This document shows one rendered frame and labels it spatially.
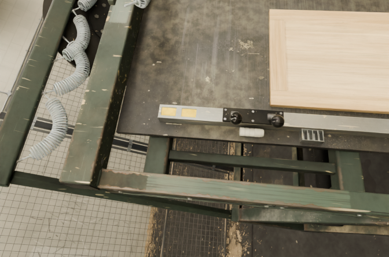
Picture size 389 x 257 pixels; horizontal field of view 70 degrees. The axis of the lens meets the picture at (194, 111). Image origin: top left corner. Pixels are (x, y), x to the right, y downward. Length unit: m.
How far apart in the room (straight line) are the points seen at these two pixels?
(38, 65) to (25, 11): 5.13
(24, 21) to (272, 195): 6.04
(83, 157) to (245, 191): 0.50
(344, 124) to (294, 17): 0.48
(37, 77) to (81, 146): 0.62
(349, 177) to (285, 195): 0.26
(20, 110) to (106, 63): 0.52
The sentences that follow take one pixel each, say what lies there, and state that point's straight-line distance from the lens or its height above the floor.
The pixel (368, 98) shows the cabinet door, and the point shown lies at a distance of 1.12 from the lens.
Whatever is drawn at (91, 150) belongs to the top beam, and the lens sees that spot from 0.91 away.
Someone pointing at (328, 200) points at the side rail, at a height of 1.25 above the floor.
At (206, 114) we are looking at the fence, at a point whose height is 1.56.
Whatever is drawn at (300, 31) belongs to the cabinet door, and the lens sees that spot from 1.20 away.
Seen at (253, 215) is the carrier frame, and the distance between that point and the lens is 1.86.
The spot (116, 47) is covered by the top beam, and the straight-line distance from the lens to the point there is 1.07.
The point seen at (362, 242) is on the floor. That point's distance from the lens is 2.35.
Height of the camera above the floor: 1.98
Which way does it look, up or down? 24 degrees down
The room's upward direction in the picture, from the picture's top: 72 degrees counter-clockwise
